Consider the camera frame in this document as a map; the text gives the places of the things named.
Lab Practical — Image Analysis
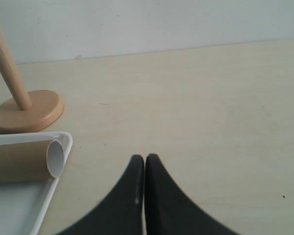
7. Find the white rectangular plastic tray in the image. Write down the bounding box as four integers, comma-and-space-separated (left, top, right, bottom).
0, 131, 73, 235

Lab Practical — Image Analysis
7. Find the wooden paper towel holder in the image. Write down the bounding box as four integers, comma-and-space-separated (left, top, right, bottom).
0, 30, 64, 134

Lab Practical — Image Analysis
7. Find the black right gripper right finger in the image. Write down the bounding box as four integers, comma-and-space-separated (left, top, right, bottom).
145, 154, 236, 235

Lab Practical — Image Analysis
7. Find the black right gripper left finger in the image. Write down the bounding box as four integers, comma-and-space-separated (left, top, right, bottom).
59, 155, 145, 235

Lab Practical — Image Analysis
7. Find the brown cardboard tube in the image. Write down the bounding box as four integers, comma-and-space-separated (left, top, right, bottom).
0, 140, 65, 183

